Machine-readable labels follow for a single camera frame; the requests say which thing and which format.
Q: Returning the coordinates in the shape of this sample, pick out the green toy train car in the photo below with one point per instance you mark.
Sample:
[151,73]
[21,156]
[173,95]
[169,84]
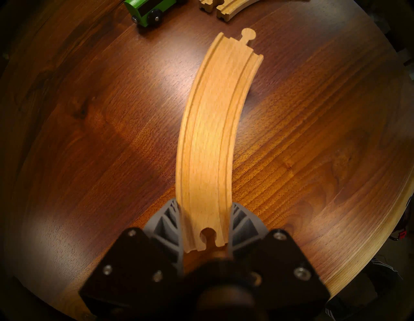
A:
[142,8]

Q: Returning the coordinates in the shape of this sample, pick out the curved wooden train track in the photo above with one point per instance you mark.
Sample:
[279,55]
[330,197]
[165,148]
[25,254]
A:
[233,8]
[210,129]

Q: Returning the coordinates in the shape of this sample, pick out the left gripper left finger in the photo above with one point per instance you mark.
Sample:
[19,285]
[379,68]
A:
[129,275]

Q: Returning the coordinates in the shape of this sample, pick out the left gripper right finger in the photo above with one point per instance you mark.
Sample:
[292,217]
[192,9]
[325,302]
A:
[284,275]

